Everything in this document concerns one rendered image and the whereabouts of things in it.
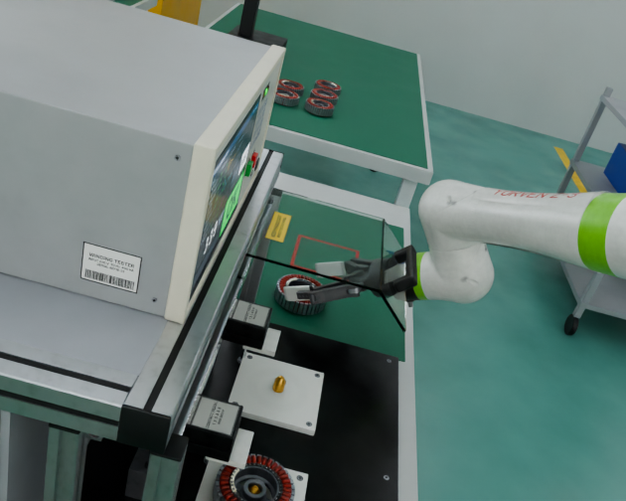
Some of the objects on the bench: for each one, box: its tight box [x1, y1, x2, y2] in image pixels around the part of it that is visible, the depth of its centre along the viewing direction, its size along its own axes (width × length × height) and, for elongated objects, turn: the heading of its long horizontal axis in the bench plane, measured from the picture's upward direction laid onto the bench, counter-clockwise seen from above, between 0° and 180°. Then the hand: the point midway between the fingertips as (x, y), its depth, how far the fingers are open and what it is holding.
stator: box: [274, 274, 326, 315], centre depth 147 cm, size 11×11×4 cm
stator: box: [213, 453, 295, 501], centre depth 95 cm, size 11×11×4 cm
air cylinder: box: [124, 447, 149, 500], centre depth 95 cm, size 5×8×6 cm
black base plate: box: [80, 323, 398, 501], centre depth 108 cm, size 47×64×2 cm
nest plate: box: [229, 352, 324, 435], centre depth 118 cm, size 15×15×1 cm
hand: (305, 281), depth 145 cm, fingers open, 13 cm apart
